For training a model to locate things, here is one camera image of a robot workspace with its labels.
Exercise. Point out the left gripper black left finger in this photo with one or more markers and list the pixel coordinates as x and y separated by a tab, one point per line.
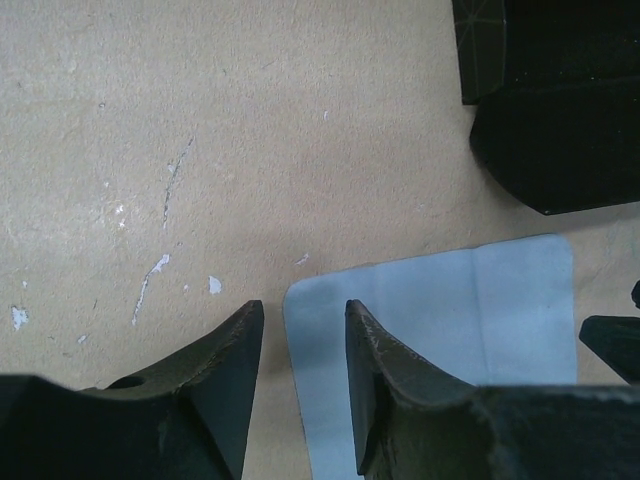
186	416

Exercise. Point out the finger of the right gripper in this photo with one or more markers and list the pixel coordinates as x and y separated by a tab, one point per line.
615	340

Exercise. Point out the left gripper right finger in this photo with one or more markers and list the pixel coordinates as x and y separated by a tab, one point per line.
412	420

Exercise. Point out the blue cleaning cloth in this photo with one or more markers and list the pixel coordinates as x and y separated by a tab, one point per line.
498	314

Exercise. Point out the black glasses case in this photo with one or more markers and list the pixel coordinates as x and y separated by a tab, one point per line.
555	86

